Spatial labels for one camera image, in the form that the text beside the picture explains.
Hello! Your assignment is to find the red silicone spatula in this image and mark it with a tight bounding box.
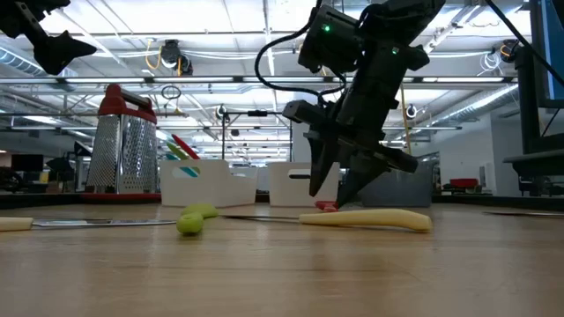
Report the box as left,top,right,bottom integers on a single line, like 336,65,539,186
170,133,202,161

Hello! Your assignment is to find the teal silicone spatula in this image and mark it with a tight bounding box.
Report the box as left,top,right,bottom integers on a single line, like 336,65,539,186
164,151,200,179

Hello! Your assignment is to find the metal box grater red handle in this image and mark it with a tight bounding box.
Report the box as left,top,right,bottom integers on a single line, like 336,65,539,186
81,83,159,206

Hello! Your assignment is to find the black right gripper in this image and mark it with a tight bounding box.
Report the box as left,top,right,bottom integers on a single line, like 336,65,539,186
281,42,432,209

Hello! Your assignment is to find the grey computer desk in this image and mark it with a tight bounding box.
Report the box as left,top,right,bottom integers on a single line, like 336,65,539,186
501,43,564,198

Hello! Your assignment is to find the green silicone spatula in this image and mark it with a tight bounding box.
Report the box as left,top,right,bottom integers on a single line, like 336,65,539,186
165,141,202,175

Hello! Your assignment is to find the grey plastic bin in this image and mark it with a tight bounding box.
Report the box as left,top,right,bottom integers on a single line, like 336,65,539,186
358,160,435,209

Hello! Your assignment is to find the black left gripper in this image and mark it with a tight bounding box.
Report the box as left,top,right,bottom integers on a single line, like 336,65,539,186
0,0,98,77

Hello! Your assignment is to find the dark background monitor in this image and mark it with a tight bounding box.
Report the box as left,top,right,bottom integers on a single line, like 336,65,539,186
11,153,45,173

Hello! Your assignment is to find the cream-handled table knife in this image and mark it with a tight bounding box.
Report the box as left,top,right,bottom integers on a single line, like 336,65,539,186
219,208,434,233
0,216,178,232

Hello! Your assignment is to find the red background seat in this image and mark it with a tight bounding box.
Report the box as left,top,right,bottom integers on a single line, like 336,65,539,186
448,177,480,191

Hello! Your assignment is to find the green silicone spoon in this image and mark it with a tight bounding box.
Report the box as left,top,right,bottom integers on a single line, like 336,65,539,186
175,202,220,236

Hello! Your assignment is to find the red silicone spoon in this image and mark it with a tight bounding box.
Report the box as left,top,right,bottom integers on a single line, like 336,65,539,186
314,200,340,214

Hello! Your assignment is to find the black ceiling cable reel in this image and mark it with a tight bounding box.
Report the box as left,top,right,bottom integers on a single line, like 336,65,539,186
159,38,194,77
500,38,522,63

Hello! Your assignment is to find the black right camera cable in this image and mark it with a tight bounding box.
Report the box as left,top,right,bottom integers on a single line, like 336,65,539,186
254,0,349,97

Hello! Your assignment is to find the white plastic bin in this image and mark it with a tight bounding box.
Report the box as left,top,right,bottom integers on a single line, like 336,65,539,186
267,160,341,208
159,158,260,208

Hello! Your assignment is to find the blue-screen computer monitor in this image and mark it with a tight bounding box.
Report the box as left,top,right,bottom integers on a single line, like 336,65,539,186
530,0,564,110

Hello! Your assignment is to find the black metal stand frame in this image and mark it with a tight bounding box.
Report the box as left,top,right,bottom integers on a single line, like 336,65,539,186
221,109,293,165

